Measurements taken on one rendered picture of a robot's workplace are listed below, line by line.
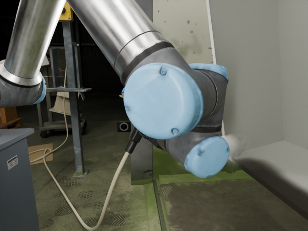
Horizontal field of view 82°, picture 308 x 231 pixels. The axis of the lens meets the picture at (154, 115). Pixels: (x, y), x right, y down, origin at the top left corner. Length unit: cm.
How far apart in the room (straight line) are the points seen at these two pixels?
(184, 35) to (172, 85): 125
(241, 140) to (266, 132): 23
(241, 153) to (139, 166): 84
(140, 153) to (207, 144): 116
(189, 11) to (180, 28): 13
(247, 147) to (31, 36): 98
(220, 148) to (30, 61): 70
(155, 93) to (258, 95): 89
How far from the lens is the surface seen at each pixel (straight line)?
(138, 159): 148
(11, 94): 89
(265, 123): 111
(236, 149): 93
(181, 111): 19
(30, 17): 74
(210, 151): 35
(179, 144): 37
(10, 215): 94
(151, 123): 21
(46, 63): 323
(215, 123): 35
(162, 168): 154
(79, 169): 181
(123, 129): 137
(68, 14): 163
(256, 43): 104
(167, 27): 141
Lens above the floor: 86
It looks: 11 degrees down
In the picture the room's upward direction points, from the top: straight up
